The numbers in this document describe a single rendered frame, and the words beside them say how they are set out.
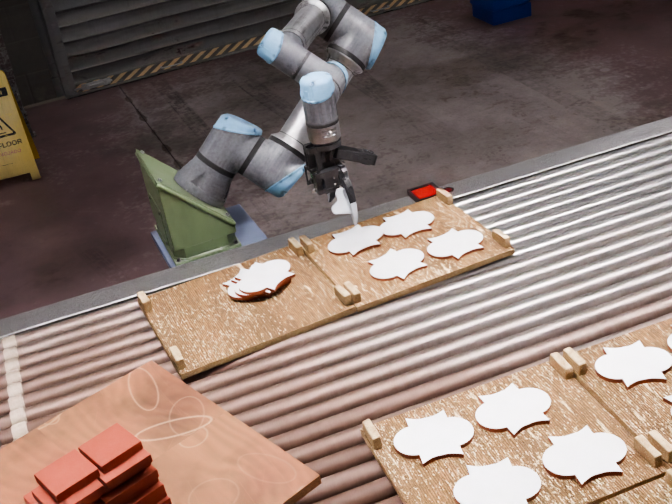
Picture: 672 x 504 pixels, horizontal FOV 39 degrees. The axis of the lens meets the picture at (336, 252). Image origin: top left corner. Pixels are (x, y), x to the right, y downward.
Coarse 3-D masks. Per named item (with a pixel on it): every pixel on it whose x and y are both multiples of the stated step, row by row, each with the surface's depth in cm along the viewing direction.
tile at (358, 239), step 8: (344, 232) 238; (352, 232) 238; (360, 232) 237; (368, 232) 236; (376, 232) 235; (336, 240) 236; (344, 240) 235; (352, 240) 234; (360, 240) 234; (368, 240) 233; (376, 240) 233; (328, 248) 233; (336, 248) 233; (344, 248) 232; (352, 248) 231; (360, 248) 230; (368, 248) 231
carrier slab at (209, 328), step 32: (288, 256) 234; (192, 288) 228; (224, 288) 226; (288, 288) 222; (320, 288) 220; (160, 320) 218; (192, 320) 216; (224, 320) 214; (256, 320) 212; (288, 320) 210; (320, 320) 209; (192, 352) 205; (224, 352) 203
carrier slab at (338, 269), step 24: (384, 216) 245; (456, 216) 240; (312, 240) 240; (384, 240) 234; (408, 240) 233; (336, 264) 228; (360, 264) 226; (432, 264) 222; (456, 264) 220; (480, 264) 220; (360, 288) 217; (384, 288) 216; (408, 288) 215
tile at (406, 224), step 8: (400, 216) 242; (408, 216) 241; (416, 216) 241; (424, 216) 240; (432, 216) 240; (384, 224) 240; (392, 224) 239; (400, 224) 239; (408, 224) 238; (416, 224) 237; (424, 224) 237; (384, 232) 236; (392, 232) 236; (400, 232) 235; (408, 232) 234; (416, 232) 235
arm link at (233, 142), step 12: (228, 120) 248; (240, 120) 251; (216, 132) 249; (228, 132) 248; (240, 132) 248; (252, 132) 249; (204, 144) 251; (216, 144) 249; (228, 144) 248; (240, 144) 248; (252, 144) 249; (204, 156) 250; (216, 156) 249; (228, 156) 249; (240, 156) 249; (252, 156) 249; (228, 168) 251; (240, 168) 251
